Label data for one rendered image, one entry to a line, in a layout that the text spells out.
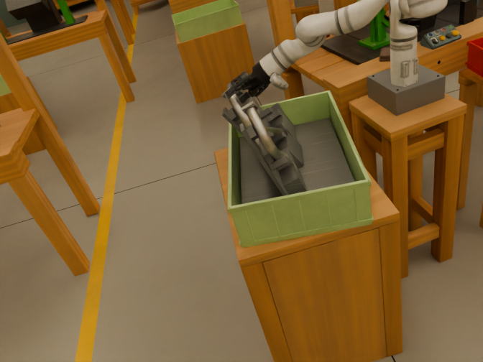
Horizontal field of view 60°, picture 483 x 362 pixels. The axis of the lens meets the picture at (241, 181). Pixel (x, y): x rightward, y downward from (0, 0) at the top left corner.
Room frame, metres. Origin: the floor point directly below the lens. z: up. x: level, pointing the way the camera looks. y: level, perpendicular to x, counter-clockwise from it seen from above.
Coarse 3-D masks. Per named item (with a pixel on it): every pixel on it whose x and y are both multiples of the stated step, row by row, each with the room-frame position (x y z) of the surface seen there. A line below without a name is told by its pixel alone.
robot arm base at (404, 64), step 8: (416, 40) 1.40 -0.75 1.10; (392, 48) 1.42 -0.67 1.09; (400, 48) 1.40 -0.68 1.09; (408, 48) 1.39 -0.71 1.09; (416, 48) 1.40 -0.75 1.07; (392, 56) 1.42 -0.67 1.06; (400, 56) 1.40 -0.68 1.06; (408, 56) 1.39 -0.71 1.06; (416, 56) 1.40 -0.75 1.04; (392, 64) 1.42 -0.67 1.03; (400, 64) 1.40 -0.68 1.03; (408, 64) 1.39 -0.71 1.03; (416, 64) 1.39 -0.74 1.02; (392, 72) 1.42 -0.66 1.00; (400, 72) 1.40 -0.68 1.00; (408, 72) 1.38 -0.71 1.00; (416, 72) 1.39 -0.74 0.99; (392, 80) 1.43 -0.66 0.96; (400, 80) 1.40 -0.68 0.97; (408, 80) 1.38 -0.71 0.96; (416, 80) 1.39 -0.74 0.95
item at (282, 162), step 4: (264, 156) 1.07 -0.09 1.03; (268, 156) 1.06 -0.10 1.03; (268, 160) 1.05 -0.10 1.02; (272, 160) 1.05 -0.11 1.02; (276, 160) 1.05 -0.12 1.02; (280, 160) 1.04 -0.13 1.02; (284, 160) 1.04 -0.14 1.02; (288, 160) 1.05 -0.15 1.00; (272, 164) 1.04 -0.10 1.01; (276, 164) 1.04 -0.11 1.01; (280, 164) 1.03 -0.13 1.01; (284, 164) 1.11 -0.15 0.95; (288, 164) 1.11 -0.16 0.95; (272, 168) 1.04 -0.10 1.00; (276, 168) 1.04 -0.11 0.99; (280, 168) 1.11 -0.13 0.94
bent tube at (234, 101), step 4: (228, 88) 1.27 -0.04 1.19; (224, 92) 1.28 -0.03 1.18; (236, 92) 1.29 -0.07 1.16; (224, 96) 1.28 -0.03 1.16; (232, 96) 1.27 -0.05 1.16; (236, 96) 1.27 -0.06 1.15; (232, 100) 1.26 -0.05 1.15; (236, 100) 1.25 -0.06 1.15; (232, 104) 1.25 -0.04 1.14; (236, 104) 1.24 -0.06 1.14; (240, 104) 1.24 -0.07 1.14; (236, 108) 1.23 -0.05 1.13; (240, 108) 1.23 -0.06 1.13; (236, 112) 1.23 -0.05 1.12; (240, 112) 1.22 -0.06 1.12; (240, 116) 1.21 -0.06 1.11; (244, 116) 1.21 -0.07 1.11; (244, 120) 1.20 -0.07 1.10; (248, 120) 1.20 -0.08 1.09; (244, 124) 1.21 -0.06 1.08; (248, 124) 1.20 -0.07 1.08; (268, 128) 1.25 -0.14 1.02; (272, 128) 1.28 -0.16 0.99; (276, 128) 1.31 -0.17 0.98; (272, 132) 1.26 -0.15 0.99; (276, 132) 1.29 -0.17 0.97
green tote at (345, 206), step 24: (312, 96) 1.51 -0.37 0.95; (240, 120) 1.55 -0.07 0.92; (312, 120) 1.51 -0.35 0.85; (336, 120) 1.34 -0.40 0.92; (240, 168) 1.36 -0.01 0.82; (360, 168) 0.97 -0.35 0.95; (240, 192) 1.19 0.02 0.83; (312, 192) 0.92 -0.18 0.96; (336, 192) 0.92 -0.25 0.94; (360, 192) 0.91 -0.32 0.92; (240, 216) 0.96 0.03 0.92; (264, 216) 0.95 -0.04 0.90; (288, 216) 0.94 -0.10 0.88; (312, 216) 0.93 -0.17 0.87; (336, 216) 0.92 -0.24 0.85; (360, 216) 0.91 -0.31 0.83; (240, 240) 0.97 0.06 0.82; (264, 240) 0.95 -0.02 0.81
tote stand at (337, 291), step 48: (384, 192) 1.02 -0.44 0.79; (288, 240) 0.94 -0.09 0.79; (336, 240) 0.92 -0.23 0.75; (384, 240) 0.92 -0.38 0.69; (288, 288) 0.92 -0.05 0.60; (336, 288) 0.92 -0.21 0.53; (384, 288) 0.92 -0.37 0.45; (288, 336) 0.92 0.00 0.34; (336, 336) 0.92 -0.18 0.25; (384, 336) 0.92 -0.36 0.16
